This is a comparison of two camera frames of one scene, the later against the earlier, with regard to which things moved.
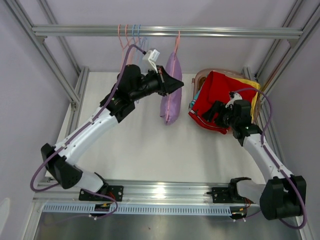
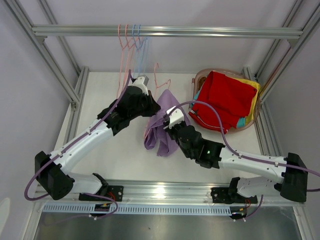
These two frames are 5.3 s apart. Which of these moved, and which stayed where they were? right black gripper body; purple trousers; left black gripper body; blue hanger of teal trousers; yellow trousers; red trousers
Moved: right black gripper body; purple trousers; blue hanger of teal trousers; left black gripper body
Stayed: yellow trousers; red trousers
